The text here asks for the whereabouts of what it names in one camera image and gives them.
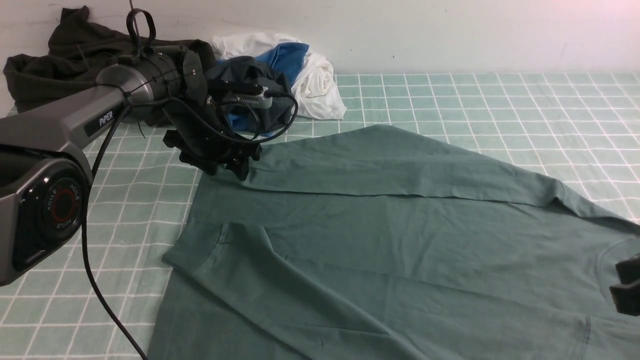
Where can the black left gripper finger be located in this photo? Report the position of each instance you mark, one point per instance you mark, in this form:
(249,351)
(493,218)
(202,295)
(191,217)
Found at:
(207,167)
(240,168)

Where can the blue crumpled garment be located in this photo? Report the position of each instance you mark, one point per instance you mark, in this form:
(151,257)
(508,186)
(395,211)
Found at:
(288,58)

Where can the green checked tablecloth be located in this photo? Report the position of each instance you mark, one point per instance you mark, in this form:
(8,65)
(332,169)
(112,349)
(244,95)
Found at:
(580,128)

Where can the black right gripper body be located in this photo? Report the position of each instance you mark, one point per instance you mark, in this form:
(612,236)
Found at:
(626,294)

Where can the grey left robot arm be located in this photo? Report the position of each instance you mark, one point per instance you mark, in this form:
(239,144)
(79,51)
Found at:
(46,176)

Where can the dark grey crumpled garment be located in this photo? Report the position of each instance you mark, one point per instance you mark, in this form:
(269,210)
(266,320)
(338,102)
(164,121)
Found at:
(248,70)

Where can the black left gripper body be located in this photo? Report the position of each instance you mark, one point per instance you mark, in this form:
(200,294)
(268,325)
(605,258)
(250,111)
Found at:
(200,127)

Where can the dark olive crumpled garment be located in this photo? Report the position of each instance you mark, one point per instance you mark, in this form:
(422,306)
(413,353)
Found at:
(78,51)

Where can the green long-sleeve top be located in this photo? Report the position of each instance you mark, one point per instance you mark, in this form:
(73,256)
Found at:
(382,244)

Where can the white crumpled garment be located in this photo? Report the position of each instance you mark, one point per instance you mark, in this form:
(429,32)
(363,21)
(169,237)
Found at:
(315,88)

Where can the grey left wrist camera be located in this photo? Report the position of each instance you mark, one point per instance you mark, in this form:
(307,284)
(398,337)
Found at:
(250,94)

